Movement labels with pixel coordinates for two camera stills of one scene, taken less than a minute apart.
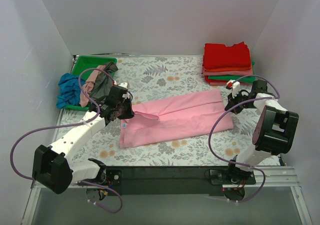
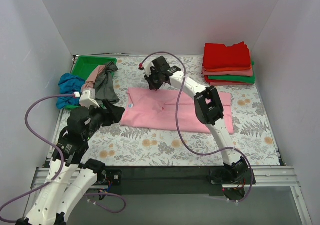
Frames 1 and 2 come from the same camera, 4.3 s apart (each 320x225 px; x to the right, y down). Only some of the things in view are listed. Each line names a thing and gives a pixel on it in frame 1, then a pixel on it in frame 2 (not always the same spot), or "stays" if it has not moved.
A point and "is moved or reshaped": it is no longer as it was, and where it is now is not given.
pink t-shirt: x=225 y=83 stays
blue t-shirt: x=70 y=88 stays
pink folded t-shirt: x=248 y=72 stays
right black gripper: x=233 y=103 to x=155 y=78
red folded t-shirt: x=217 y=56 stays
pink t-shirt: x=175 y=118 is moved or reshaped
